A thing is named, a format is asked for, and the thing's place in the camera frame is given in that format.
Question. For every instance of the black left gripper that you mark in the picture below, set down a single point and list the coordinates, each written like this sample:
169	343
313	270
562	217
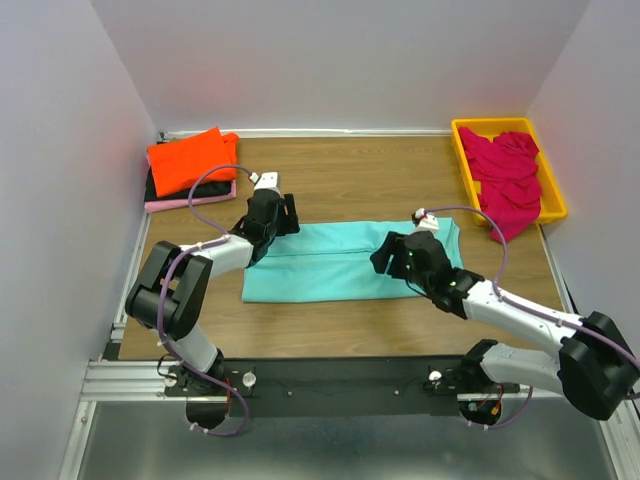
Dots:
289	222

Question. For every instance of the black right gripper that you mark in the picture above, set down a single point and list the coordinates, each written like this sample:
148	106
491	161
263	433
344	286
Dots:
380	256

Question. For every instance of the teal t shirt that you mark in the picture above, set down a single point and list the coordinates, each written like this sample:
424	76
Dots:
325	262

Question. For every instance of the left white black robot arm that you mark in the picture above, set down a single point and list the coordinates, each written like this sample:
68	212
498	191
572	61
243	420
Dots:
168	293

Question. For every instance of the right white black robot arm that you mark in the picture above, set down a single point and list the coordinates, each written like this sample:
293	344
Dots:
585	359

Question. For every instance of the black folded t shirt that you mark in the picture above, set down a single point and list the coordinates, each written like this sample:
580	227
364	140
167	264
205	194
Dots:
210	189

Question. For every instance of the orange folded t shirt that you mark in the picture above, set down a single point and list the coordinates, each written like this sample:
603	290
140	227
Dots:
176	166

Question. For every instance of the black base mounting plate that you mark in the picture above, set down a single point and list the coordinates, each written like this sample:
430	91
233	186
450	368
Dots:
336	387

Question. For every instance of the magenta crumpled t shirt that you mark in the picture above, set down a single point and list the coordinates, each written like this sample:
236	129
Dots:
506	169

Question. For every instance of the pink folded t shirt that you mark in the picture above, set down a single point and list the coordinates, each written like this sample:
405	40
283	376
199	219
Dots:
164	205

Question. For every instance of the yellow plastic bin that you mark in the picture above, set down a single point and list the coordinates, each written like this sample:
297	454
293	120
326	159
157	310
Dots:
553	206

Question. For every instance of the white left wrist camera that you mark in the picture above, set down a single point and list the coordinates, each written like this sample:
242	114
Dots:
266	181

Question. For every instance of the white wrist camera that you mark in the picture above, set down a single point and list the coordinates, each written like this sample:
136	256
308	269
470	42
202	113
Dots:
424	220
266	181

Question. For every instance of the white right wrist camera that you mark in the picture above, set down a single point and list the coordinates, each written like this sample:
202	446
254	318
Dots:
424	220

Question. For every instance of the aluminium frame rail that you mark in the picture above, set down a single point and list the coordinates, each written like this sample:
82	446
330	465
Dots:
131	430

